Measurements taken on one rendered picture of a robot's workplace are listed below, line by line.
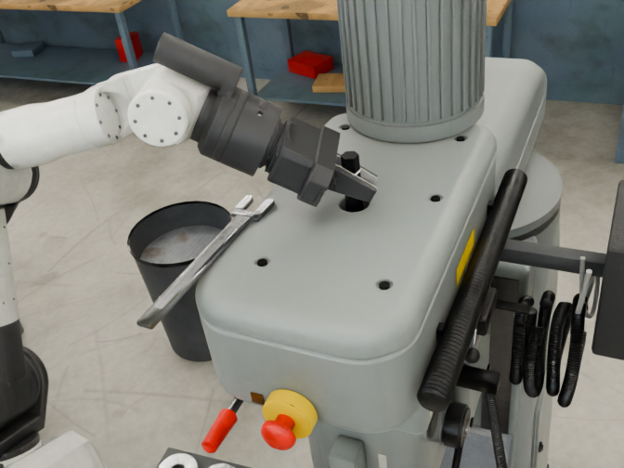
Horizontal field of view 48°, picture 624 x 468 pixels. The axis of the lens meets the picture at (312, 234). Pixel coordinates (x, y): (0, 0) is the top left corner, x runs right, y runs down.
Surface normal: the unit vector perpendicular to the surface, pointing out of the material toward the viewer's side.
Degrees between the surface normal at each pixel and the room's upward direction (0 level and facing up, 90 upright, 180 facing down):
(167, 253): 0
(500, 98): 0
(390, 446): 90
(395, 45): 90
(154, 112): 85
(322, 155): 31
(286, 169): 90
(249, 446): 0
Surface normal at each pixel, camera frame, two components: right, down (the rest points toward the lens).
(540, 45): -0.40, 0.58
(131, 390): -0.11, -0.80
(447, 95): 0.32, 0.53
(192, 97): -0.06, 0.51
